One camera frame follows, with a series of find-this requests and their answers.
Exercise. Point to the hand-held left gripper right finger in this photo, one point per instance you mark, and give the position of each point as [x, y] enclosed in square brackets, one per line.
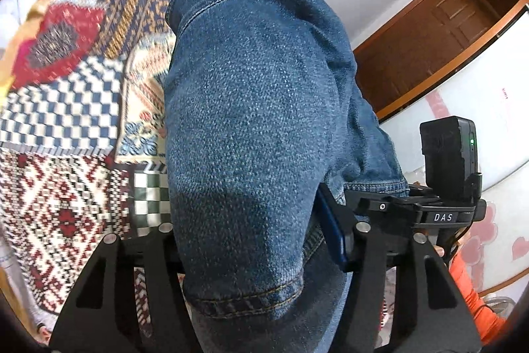
[332, 229]

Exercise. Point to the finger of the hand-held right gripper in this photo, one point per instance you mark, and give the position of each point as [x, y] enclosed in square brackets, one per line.
[382, 207]

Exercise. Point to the patterned patchwork bedsheet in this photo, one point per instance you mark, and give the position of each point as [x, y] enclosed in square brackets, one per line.
[62, 109]

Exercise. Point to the person's right hand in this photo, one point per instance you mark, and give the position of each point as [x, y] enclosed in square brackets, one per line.
[439, 252]

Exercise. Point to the brown wooden door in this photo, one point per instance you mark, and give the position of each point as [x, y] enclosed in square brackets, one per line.
[434, 30]

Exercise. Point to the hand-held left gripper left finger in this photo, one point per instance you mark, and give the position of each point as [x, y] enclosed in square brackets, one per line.
[165, 253]

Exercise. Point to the blue denim jacket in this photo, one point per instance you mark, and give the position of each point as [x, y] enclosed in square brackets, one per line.
[248, 109]

